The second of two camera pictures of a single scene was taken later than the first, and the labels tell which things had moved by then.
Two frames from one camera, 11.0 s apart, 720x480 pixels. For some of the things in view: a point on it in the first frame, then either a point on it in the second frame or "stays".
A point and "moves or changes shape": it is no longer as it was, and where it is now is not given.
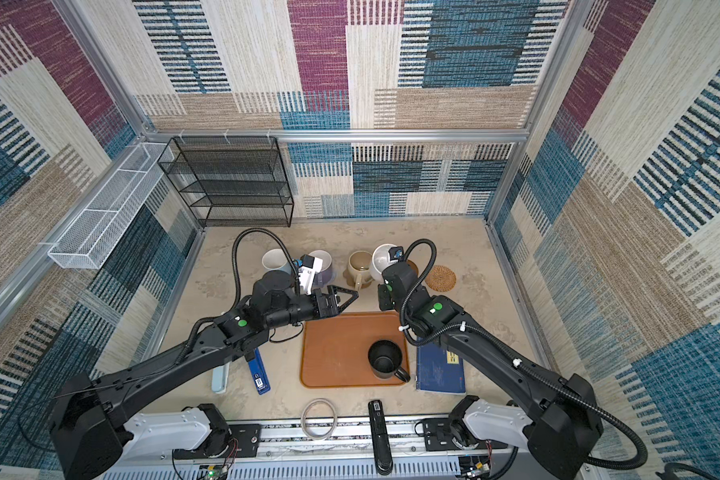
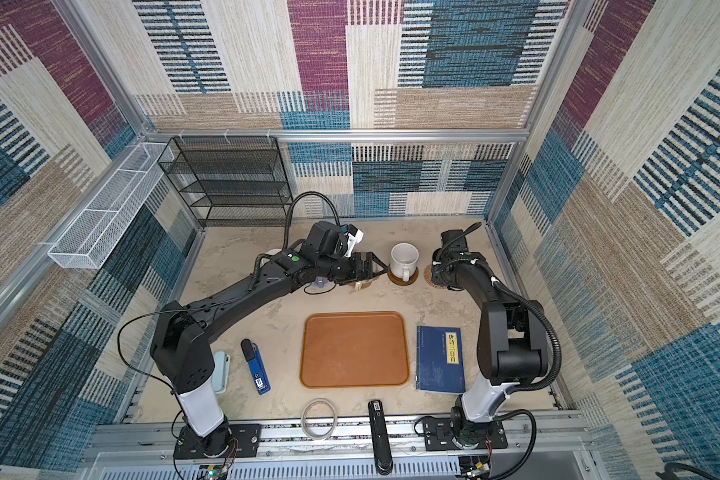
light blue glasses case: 219,377 stays
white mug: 381,261 moves or changes shape
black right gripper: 385,302 to 437,277
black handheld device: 384,462 stays
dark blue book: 439,370 stays
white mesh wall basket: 83,243 stays
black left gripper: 330,299 to 366,270
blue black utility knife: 259,373 stays
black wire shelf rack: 231,181 stays
